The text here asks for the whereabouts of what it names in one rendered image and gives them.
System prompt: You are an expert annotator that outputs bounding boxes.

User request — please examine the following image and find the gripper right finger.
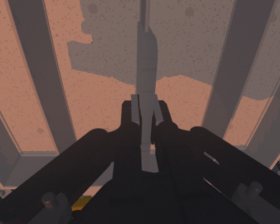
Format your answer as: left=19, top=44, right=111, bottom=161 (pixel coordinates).
left=150, top=94, right=280, bottom=212

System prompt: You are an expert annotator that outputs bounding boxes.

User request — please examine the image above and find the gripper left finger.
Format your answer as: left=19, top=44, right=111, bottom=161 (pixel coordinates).
left=0, top=94, right=142, bottom=224

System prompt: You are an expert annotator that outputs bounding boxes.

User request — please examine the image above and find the yellow block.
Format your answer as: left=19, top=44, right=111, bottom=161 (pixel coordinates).
left=71, top=195, right=93, bottom=212

